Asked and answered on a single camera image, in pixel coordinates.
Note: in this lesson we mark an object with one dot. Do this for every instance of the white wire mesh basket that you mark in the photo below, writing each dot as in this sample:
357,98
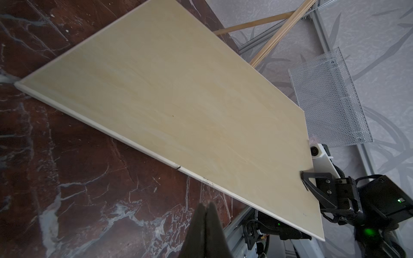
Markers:
325,91

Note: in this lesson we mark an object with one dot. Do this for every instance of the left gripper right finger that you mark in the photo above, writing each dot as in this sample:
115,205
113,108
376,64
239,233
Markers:
216,243

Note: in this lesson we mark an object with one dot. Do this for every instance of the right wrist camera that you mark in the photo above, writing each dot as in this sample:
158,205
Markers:
322,160

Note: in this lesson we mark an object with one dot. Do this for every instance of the wooden board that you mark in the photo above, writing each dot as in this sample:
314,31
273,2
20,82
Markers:
161,82

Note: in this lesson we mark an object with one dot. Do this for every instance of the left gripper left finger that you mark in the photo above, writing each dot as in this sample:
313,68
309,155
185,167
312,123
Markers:
194,244

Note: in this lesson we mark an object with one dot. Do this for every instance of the wooden easel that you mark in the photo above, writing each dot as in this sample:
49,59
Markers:
289,19

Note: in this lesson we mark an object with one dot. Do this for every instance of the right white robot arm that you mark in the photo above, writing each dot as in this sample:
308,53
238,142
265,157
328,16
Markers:
374,205

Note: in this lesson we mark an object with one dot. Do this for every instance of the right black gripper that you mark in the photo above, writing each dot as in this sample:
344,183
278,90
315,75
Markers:
339,198

